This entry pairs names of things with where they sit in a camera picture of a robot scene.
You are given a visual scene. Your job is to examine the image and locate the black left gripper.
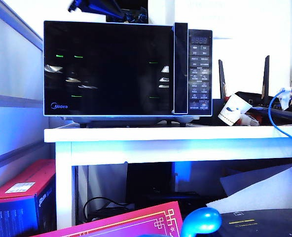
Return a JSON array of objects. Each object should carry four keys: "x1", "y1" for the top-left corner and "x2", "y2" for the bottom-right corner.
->
[{"x1": 67, "y1": 0, "x2": 126, "y2": 20}]

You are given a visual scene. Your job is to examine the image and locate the black glass microwave door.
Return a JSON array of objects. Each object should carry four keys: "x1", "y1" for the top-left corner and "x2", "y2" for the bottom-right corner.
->
[{"x1": 43, "y1": 20, "x2": 188, "y2": 116}]

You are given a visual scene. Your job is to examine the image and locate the black Midea microwave oven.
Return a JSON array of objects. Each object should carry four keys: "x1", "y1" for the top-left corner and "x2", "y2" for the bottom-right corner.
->
[{"x1": 63, "y1": 22, "x2": 213, "y2": 128}]

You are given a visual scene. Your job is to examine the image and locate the pink box with gold pattern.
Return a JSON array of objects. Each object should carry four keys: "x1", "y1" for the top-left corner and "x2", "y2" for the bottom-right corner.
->
[{"x1": 32, "y1": 201, "x2": 183, "y2": 237}]

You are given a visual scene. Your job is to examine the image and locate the black box with yellow label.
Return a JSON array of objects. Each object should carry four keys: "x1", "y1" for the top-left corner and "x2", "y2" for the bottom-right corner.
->
[{"x1": 217, "y1": 208, "x2": 292, "y2": 237}]

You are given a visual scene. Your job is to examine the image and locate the frosted office partition panel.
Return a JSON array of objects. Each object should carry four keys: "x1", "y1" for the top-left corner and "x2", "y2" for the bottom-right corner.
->
[{"x1": 0, "y1": 0, "x2": 44, "y2": 173}]

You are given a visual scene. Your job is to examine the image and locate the white table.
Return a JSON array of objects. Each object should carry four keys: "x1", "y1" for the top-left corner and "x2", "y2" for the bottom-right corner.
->
[{"x1": 43, "y1": 124, "x2": 292, "y2": 230}]

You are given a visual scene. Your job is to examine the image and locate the black computer case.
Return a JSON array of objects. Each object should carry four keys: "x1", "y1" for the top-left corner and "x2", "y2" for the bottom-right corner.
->
[{"x1": 125, "y1": 161, "x2": 225, "y2": 219}]

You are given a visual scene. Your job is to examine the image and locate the white paper cup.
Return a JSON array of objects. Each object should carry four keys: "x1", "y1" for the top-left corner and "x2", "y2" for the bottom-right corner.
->
[{"x1": 218, "y1": 93, "x2": 253, "y2": 127}]

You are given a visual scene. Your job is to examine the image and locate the small red white packet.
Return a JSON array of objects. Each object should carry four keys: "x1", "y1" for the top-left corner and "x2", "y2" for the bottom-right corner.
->
[{"x1": 238, "y1": 112, "x2": 262, "y2": 126}]

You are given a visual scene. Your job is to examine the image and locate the red and blue carton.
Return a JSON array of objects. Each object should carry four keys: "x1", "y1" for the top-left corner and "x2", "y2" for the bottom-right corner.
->
[{"x1": 0, "y1": 159, "x2": 57, "y2": 237}]

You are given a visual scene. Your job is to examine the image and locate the black router with antennas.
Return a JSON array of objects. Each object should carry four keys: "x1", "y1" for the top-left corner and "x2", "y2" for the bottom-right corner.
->
[{"x1": 197, "y1": 54, "x2": 292, "y2": 126}]

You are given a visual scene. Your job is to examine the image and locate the white tape wad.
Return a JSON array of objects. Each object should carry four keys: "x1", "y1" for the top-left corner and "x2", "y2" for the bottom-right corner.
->
[{"x1": 278, "y1": 86, "x2": 292, "y2": 111}]

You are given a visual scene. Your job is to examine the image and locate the blue glossy rounded knob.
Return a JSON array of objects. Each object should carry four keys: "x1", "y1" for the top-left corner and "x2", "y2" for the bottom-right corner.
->
[{"x1": 180, "y1": 207, "x2": 223, "y2": 237}]

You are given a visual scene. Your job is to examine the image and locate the white paper sheet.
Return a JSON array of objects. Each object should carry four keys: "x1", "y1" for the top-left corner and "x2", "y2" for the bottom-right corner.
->
[{"x1": 206, "y1": 162, "x2": 292, "y2": 214}]

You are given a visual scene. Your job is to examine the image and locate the black power cable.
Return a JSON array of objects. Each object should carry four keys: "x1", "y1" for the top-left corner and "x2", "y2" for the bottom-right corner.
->
[{"x1": 83, "y1": 196, "x2": 137, "y2": 223}]

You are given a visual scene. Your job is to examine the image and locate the blue network cable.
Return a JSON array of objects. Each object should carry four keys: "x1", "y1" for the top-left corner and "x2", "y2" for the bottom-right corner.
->
[{"x1": 268, "y1": 90, "x2": 292, "y2": 149}]

